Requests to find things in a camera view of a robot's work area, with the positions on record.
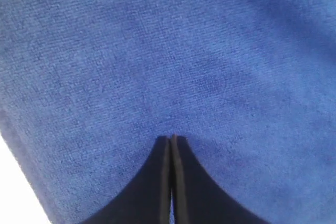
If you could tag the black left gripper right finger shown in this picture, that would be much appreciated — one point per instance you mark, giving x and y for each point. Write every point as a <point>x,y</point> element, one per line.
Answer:
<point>196,197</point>

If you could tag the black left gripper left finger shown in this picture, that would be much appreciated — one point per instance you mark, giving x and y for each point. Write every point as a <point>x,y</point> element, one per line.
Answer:
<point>146,199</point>

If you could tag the blue towel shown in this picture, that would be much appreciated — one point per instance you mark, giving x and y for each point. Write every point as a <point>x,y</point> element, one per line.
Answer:
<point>88,85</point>

